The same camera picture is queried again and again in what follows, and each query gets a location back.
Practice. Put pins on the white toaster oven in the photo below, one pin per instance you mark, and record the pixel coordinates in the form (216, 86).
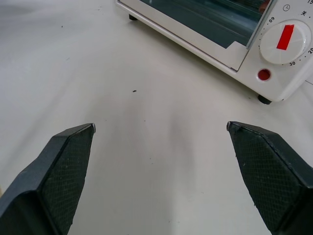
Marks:
(276, 83)

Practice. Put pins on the red indicator light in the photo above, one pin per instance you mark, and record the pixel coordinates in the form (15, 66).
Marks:
(264, 74)

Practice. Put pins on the glass oven door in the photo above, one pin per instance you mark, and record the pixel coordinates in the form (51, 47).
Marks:
(195, 24)

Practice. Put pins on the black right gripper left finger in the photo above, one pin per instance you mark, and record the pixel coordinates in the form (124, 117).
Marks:
(53, 176)

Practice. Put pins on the white timer knob red tape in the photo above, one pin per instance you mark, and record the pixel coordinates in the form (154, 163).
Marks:
(284, 40)

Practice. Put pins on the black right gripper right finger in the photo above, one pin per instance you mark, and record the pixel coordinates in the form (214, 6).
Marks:
(266, 176)

